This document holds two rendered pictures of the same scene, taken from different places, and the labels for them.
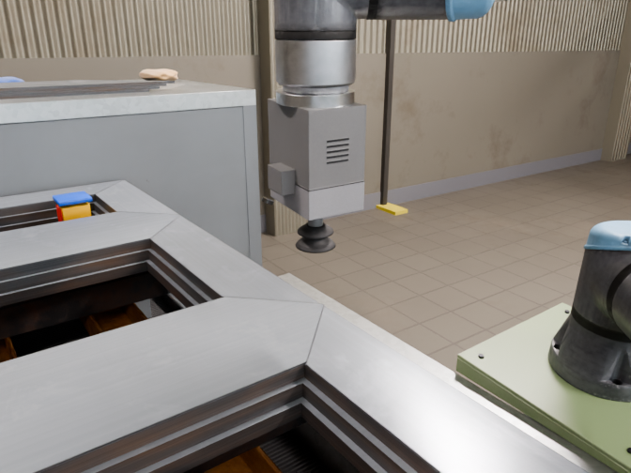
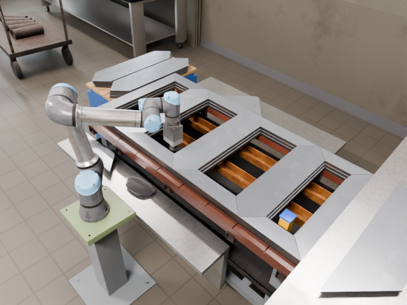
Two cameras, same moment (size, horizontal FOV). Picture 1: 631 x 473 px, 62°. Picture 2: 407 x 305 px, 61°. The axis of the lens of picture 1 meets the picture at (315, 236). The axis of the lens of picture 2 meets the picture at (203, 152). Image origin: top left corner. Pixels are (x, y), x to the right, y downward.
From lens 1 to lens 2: 2.15 m
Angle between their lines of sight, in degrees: 118
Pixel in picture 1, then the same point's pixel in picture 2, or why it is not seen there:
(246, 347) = (186, 155)
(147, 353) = (203, 152)
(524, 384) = (120, 203)
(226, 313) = (194, 164)
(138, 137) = not seen: hidden behind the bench
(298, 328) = (177, 161)
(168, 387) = (195, 146)
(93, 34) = not seen: outside the picture
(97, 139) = not seen: hidden behind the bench
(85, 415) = (205, 141)
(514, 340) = (115, 219)
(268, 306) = (185, 167)
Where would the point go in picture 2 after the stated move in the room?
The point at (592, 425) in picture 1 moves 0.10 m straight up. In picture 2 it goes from (109, 194) to (106, 181)
